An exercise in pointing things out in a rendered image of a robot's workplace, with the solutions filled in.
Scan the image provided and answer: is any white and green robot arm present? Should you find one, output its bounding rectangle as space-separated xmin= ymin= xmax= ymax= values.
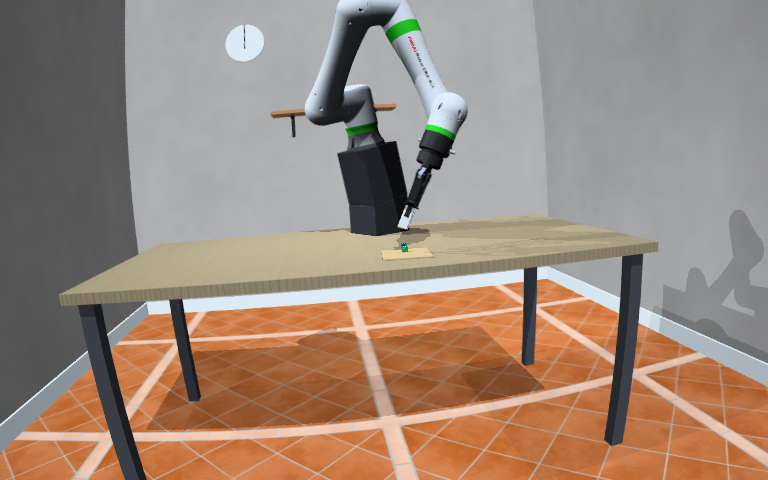
xmin=305 ymin=0 xmax=468 ymax=158

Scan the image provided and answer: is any beige square mat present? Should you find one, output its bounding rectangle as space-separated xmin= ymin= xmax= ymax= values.
xmin=381 ymin=248 xmax=434 ymax=261

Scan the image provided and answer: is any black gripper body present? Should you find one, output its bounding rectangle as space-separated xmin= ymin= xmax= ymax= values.
xmin=416 ymin=150 xmax=443 ymax=183

